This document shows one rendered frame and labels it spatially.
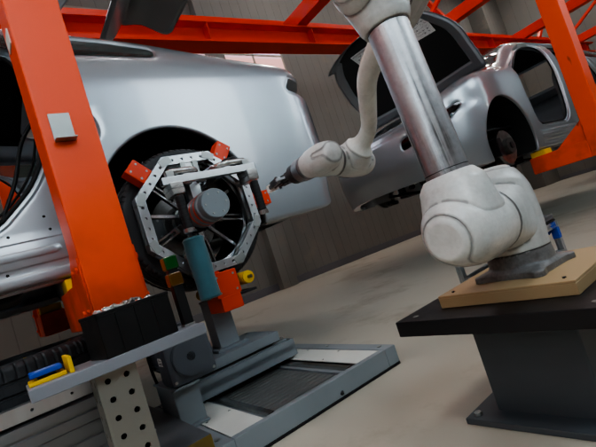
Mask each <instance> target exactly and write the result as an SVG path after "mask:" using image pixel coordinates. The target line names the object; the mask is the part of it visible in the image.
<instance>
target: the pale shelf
mask: <svg viewBox="0 0 596 447"><path fill-rule="evenodd" d="M177 328H178V331H177V332H175V333H172V334H170V335H167V336H165V337H162V338H160V339H158V340H156V341H152V342H149V343H147V344H146V345H143V346H141V347H138V348H136V349H133V350H130V351H128V352H126V353H123V354H121V355H119V356H117V357H113V358H110V359H105V360H94V361H91V360H90V361H88V362H85V363H83V364H80V365H77V366H74V369H75V372H72V373H70V372H67V374H65V375H63V376H60V377H58V378H56V379H54V380H50V381H47V382H45V383H43V384H40V385H38V386H35V387H33V388H30V387H29V386H28V384H27V385H26V388H27V393H28V396H29V399H30V401H31V404H34V403H37V402H39V401H42V400H44V399H46V398H48V397H50V396H54V395H57V394H58V393H61V392H63V391H66V390H68V389H70V388H73V387H76V386H78V385H81V384H83V383H85V382H87V381H89V380H93V379H96V378H97V377H100V376H102V375H104V374H107V373H110V372H112V371H115V370H117V369H120V368H122V367H123V366H126V365H130V364H132V363H135V362H137V361H138V360H141V359H143V358H146V357H149V356H151V355H154V354H156V353H158V352H161V351H163V350H165V349H169V348H171V347H174V346H176V345H177V344H180V343H182V342H185V341H189V340H190V339H192V338H195V337H197V336H200V335H202V334H204V333H206V332H207V329H206V327H205V324H204V323H195V324H192V325H189V326H187V327H182V326H178V327H177Z"/></svg>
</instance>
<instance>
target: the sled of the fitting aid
mask: <svg viewBox="0 0 596 447"><path fill-rule="evenodd" d="M279 338H280V340H278V341H275V342H273V343H272V344H270V345H268V346H266V347H264V348H261V349H258V350H257V351H255V352H253V353H251V354H249V355H246V356H244V357H242V358H240V359H238V360H236V361H234V362H232V363H229V364H227V365H225V366H223V367H221V368H219V369H217V370H214V371H213V372H210V373H208V374H206V375H204V376H202V377H200V378H199V379H200V381H198V382H197V383H198V386H199V390H200V394H201V397H202V401H203V402H204V401H206V400H208V399H210V398H212V397H214V396H217V395H219V394H221V393H222V392H224V391H225V390H227V389H229V388H232V387H233V386H235V385H237V384H239V383H241V382H242V381H244V380H247V379H249V378H251V377H253V376H255V375H257V374H258V373H261V372H263V371H265V370H267V369H269V368H271V367H272V366H274V365H276V364H279V363H281V362H283V361H285V360H287V359H288V358H289V357H292V356H294V355H296V354H298V352H297V349H296V347H295V344H294V339H293V338H283V337H279Z"/></svg>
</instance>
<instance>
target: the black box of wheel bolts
mask: <svg viewBox="0 0 596 447"><path fill-rule="evenodd" d="M78 322H79V323H80V325H81V328H82V333H83V336H84V340H85V342H86V345H87V349H88V351H89V354H90V360H91V361H94V360H105V359H110V358H113V357H117V356H119V355H121V354H123V353H126V352H128V351H130V350H133V349H136V348H138V347H141V346H143V345H146V344H147V343H149V342H152V341H156V340H158V339H160V338H162V337H165V336H167V335H170V334H172V333H175V332H177V331H178V328H177V324H176V320H175V317H174V313H173V310H172V308H171V305H170V301H169V297H168V291H165V292H161V293H158V294H154V295H150V294H147V295H146V296H145V297H144V298H141V297H140V296H139V297H130V298H129V299H127V300H123V301H122V302H120V304H117V303H113V304H112V305H111V306H109V307H104V308H103V309H102V310H95V311H94V312H93V313H92V315H91V316H88V317H86V318H81V319H78Z"/></svg>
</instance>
